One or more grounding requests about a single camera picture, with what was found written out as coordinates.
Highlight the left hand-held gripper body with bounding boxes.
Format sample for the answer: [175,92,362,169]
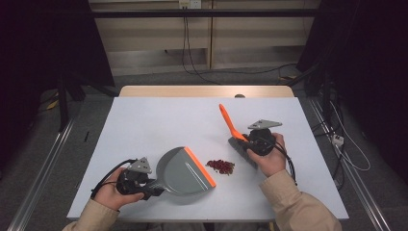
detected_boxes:
[115,156,155,195]

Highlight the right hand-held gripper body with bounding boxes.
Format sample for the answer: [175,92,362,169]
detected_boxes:
[245,118,284,157]

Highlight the orange brush with grey bristles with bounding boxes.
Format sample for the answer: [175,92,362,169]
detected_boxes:
[218,103,259,170]

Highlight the grey dustpan with orange edge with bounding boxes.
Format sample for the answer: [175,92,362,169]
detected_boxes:
[147,145,217,196]

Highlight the red and green beans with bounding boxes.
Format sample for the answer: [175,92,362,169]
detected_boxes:
[205,159,236,176]

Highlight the person's right hand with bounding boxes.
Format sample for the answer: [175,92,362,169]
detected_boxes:
[246,132,288,178]

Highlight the person's left hand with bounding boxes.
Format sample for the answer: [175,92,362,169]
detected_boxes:
[92,167,145,212]

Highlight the white table board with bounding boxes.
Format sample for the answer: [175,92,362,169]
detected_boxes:
[66,96,350,222]

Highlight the wooden table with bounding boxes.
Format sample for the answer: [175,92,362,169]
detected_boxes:
[118,85,295,98]

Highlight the black metal stand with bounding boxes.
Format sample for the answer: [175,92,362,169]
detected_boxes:
[57,71,70,133]

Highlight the black curtain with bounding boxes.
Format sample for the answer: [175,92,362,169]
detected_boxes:
[294,0,408,174]
[0,0,115,167]

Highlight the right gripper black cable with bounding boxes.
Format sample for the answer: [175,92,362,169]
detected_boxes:
[270,141,298,187]

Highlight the black wall cable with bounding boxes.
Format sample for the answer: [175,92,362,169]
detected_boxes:
[181,8,222,86]
[185,8,297,76]

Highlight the aluminium floor rail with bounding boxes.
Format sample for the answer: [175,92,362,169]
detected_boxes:
[307,97,393,231]
[6,118,76,231]

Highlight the white floor cable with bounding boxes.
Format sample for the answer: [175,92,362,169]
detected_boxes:
[330,100,372,172]

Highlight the black horizontal frame bar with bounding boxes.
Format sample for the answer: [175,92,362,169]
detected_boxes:
[89,9,321,18]

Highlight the white wall socket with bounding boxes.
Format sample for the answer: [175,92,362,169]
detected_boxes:
[178,0,202,10]

